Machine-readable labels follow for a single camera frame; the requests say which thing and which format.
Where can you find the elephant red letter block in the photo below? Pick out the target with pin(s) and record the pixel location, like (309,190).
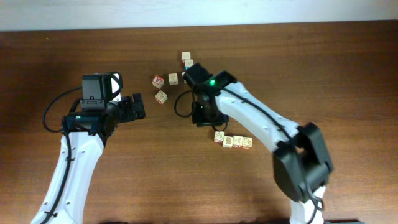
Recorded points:
(161,97)

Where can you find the red letter A block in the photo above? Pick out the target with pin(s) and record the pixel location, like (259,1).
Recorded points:
(158,82)

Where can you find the red top edge block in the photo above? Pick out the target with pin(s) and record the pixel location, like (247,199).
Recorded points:
(185,56)

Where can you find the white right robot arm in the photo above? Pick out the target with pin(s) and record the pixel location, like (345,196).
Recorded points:
(301,161)

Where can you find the red edged block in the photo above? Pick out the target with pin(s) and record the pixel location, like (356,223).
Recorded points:
(247,143)

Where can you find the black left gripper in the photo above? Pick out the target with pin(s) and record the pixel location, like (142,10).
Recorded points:
(129,108)

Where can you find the pineapple 2 block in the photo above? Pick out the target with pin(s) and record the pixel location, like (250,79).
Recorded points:
(228,141)

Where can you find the blue D block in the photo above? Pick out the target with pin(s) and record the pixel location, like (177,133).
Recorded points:
(188,63)

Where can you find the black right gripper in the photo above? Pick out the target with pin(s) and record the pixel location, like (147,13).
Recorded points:
(196,118)

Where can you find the bird red I block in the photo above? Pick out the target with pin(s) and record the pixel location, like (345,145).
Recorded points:
(219,136)

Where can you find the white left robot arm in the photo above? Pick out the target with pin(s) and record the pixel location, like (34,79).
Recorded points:
(84,137)

